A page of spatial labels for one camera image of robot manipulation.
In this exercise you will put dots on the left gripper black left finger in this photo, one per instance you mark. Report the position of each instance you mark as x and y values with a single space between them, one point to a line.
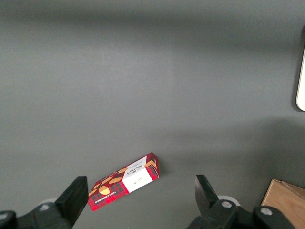
64 210

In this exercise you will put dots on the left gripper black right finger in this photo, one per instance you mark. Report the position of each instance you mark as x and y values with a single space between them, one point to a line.
214 214

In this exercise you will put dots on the wooden drawer cabinet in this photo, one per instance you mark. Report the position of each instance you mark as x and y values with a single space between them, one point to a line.
283 202

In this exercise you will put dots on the red tartan cookie box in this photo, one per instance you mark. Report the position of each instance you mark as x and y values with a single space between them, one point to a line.
114 188

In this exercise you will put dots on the beige plastic tray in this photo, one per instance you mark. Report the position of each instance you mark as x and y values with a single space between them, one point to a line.
301 95

